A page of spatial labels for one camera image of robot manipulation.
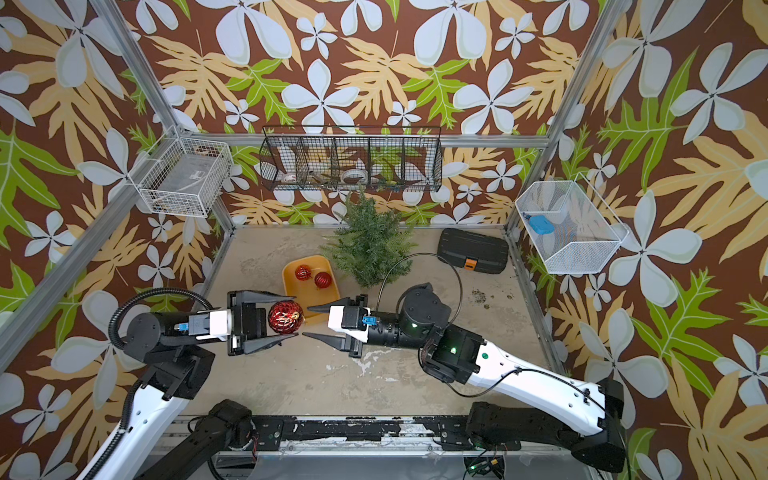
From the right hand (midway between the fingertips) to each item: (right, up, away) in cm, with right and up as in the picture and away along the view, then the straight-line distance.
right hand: (309, 316), depth 49 cm
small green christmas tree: (+9, +13, +27) cm, 31 cm away
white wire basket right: (+67, +17, +29) cm, 75 cm away
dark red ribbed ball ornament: (-8, +2, +49) cm, 50 cm away
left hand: (-2, +1, -1) cm, 3 cm away
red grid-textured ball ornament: (-16, +5, +52) cm, 54 cm away
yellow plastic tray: (-12, +1, +52) cm, 53 cm away
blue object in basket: (+58, +19, +36) cm, 71 cm away
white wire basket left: (-46, +33, +36) cm, 68 cm away
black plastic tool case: (+45, +12, +56) cm, 73 cm away
